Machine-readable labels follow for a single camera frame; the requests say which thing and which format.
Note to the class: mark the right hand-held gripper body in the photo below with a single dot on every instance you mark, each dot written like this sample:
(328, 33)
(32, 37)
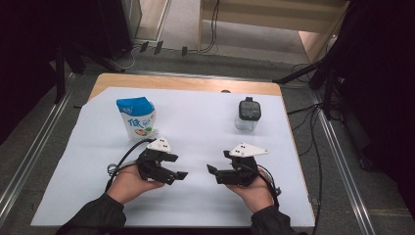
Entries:
(243, 169)

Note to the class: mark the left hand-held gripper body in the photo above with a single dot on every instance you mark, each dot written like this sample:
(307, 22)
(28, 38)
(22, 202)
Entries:
(153, 164)

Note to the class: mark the clear jar with black lid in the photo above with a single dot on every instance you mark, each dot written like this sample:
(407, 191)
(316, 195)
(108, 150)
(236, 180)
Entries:
(249, 111)

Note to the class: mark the blue and white pouch bag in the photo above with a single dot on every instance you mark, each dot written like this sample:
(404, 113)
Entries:
(138, 117)

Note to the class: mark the person's right hand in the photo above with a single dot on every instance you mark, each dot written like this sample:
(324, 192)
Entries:
(259, 194)

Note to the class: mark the person's left hand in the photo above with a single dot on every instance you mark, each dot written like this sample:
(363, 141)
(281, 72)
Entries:
(129, 184)

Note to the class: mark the white table sheet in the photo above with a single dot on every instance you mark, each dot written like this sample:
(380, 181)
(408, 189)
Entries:
(195, 130)

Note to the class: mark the black upright stand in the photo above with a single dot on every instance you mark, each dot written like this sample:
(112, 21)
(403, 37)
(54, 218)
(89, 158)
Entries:
(60, 75)

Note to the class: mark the black tripod stand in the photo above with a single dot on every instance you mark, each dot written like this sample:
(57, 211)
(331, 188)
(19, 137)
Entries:
(328, 70)

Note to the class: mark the grey metal cabinet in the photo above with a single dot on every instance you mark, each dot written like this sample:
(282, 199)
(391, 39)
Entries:
(132, 19)

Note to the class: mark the light wooden shelf unit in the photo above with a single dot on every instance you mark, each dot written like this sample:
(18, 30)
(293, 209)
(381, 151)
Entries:
(277, 13)

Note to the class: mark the black curtain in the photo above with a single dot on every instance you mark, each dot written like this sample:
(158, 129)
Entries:
(385, 81)
(29, 49)

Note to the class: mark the metal floor rail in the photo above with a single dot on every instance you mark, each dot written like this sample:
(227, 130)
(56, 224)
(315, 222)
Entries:
(342, 169)
(29, 160)

